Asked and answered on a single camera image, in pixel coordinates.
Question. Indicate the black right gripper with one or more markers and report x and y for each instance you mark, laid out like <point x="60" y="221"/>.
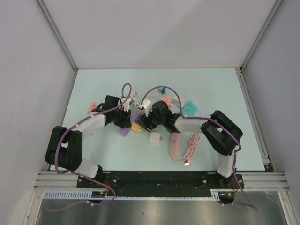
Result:
<point x="147" y="119"/>

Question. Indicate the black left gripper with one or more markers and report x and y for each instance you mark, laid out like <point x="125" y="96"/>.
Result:
<point x="125" y="122"/>

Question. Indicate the pink cube socket adapter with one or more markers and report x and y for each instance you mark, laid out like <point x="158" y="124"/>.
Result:
<point x="167" y="100"/>

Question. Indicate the white charger plug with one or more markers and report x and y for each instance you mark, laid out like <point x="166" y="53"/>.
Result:
<point x="155" y="137"/>

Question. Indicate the teal power strip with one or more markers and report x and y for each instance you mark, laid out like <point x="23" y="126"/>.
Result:
<point x="189" y="109"/>

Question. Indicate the pink power strip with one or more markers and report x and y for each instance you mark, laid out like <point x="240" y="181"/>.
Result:
<point x="174" y="149"/>

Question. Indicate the dark green charger block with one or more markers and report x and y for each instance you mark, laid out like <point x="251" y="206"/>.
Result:
<point x="140" y="122"/>

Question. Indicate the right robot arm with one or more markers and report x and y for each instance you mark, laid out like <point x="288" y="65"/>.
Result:
<point x="223" y="134"/>

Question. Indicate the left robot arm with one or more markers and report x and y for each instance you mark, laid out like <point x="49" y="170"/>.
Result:
<point x="65" y="148"/>

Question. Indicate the yellow plug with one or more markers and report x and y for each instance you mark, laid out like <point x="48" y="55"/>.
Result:
<point x="136" y="128"/>

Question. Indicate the red pink plug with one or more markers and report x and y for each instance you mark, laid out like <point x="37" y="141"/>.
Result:
<point x="91" y="107"/>

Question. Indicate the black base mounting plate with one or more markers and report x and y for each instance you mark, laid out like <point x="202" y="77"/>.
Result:
<point x="202" y="179"/>

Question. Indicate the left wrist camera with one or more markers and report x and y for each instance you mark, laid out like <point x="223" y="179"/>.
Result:
<point x="126" y="103"/>

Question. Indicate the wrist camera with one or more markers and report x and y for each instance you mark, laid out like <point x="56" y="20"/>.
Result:
<point x="145" y="106"/>
<point x="126" y="103"/>

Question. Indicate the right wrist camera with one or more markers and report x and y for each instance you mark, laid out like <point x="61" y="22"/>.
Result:
<point x="145" y="106"/>

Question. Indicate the blue cable duct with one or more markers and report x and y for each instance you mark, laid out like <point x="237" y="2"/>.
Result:
<point x="200" y="195"/>

